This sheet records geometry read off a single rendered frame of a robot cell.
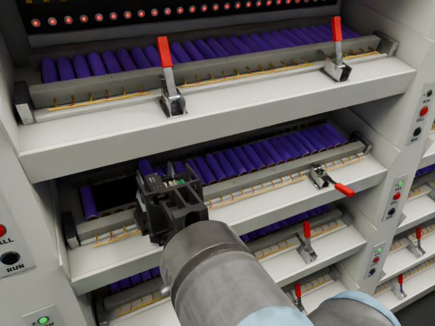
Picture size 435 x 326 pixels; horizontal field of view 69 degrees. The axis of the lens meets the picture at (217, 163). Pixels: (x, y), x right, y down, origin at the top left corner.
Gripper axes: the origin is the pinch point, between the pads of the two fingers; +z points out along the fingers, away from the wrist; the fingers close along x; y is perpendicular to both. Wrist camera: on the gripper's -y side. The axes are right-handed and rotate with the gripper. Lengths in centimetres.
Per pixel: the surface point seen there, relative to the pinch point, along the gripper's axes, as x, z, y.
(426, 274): -89, 1, -65
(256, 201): -16.2, -5.1, -5.5
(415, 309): -87, 0, -82
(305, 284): -36, 3, -44
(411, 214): -62, -5, -26
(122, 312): 10.1, 0.0, -24.2
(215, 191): -9.5, -3.3, -2.3
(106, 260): 9.7, -6.4, -6.0
